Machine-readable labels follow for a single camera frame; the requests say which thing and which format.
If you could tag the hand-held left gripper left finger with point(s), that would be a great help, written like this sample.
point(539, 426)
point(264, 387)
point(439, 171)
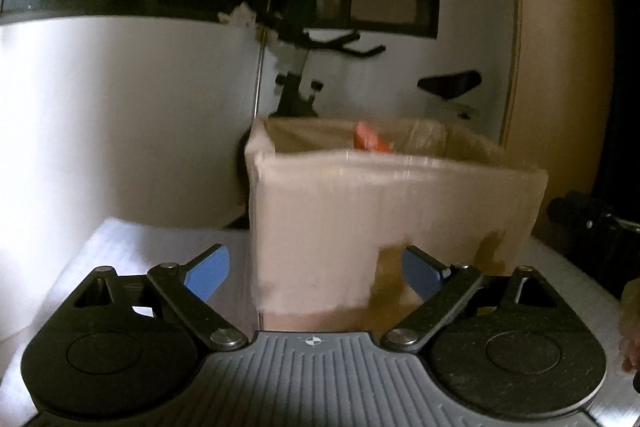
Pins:
point(207, 272)

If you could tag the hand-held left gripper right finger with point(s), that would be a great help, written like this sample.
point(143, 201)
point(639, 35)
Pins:
point(419, 274)

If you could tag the cardboard box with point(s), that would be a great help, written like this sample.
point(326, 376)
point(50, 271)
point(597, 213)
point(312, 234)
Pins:
point(320, 232)

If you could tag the orange triangular snack packet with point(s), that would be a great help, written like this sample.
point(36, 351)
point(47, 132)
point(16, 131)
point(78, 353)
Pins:
point(370, 139)

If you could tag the person's right hand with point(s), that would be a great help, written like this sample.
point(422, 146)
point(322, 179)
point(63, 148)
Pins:
point(631, 327)

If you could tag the blue plaid tablecloth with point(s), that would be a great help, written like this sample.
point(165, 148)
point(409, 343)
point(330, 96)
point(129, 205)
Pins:
point(125, 237)

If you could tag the thin metal pole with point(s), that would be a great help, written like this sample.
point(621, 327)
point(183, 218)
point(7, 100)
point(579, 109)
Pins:
point(259, 77)

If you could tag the exercise bike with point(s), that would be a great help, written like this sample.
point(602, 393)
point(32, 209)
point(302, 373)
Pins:
point(295, 72)

